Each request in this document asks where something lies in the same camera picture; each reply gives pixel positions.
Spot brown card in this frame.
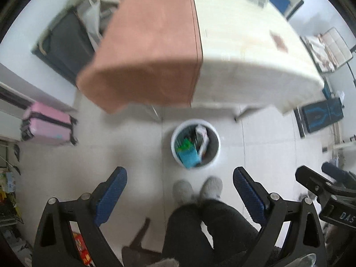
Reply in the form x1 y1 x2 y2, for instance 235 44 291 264
269 30 290 53

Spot person's right forearm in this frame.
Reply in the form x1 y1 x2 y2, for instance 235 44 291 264
324 224 356 267

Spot white padded chair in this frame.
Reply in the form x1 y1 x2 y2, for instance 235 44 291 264
300 27 356 74

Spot brown table cloth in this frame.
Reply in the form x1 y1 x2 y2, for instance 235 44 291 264
76 0 203 114

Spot red snack box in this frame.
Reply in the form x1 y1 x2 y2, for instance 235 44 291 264
71 231 94 265

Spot blue black floor mat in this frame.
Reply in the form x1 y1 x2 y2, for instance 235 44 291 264
294 97 345 138

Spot dark folding bed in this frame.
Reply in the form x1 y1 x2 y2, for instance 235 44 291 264
30 6 96 85

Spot striped cream table cloth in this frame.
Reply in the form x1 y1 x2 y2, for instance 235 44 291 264
190 0 327 115

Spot beige cloth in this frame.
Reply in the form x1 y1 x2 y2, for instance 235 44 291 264
302 35 338 73

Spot person's legs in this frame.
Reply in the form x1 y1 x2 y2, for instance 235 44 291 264
161 199 260 267

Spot dark wooden stool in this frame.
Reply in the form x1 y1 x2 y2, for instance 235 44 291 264
122 217 165 267

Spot grey chair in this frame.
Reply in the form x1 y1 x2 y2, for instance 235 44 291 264
83 0 125 34

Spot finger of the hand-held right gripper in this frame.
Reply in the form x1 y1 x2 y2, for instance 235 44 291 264
295 165 339 201
321 161 356 186

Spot pink suitcase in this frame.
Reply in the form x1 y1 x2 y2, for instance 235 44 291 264
21 102 78 146

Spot teal snack bag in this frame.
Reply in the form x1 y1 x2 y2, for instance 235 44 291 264
176 140 202 170

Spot white cloth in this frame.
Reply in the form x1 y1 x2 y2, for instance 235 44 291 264
76 0 104 43

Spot cluttered shelf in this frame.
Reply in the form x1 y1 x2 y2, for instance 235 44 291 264
0 139 32 267

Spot white round trash bin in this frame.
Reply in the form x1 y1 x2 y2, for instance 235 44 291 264
170 119 221 170

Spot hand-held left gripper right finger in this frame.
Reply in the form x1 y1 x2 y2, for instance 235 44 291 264
233 166 327 267

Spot grey fuzzy slipper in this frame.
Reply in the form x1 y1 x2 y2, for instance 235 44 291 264
172 180 194 204
198 176 223 201

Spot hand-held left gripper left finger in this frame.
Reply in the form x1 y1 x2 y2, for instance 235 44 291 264
32 166 128 267

